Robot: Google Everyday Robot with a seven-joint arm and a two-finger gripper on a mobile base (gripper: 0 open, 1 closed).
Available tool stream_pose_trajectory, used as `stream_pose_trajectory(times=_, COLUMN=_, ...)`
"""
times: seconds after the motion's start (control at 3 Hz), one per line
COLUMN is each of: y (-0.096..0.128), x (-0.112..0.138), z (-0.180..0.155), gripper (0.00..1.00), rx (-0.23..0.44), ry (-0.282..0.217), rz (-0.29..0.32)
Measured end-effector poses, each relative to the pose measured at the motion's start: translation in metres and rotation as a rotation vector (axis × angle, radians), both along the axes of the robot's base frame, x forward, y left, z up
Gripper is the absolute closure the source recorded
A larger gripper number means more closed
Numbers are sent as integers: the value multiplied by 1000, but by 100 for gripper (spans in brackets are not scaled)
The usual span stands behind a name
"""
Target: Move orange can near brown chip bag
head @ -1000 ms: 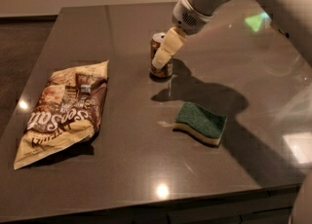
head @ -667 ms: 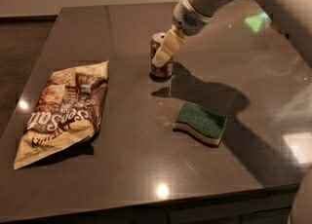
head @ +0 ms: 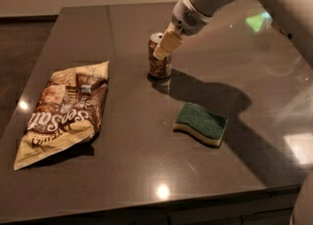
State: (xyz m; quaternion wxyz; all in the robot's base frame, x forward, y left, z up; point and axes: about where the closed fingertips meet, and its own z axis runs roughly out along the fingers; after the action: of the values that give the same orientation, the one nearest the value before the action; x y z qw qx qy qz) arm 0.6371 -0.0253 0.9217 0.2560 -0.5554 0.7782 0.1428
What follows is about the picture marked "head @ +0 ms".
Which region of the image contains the orange soda can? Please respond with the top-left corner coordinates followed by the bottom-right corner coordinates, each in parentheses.
top-left (149, 32), bottom-right (171, 79)

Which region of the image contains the brown chip bag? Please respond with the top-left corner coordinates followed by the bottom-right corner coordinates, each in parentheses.
top-left (14, 62), bottom-right (109, 170)

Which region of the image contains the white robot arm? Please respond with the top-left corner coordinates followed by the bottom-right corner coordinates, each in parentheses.
top-left (154, 0), bottom-right (313, 65)

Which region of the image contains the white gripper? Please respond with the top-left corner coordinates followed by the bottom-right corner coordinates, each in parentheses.
top-left (154, 0), bottom-right (212, 60)

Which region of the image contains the green yellow sponge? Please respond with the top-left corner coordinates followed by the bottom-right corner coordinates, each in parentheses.
top-left (173, 103), bottom-right (228, 147)

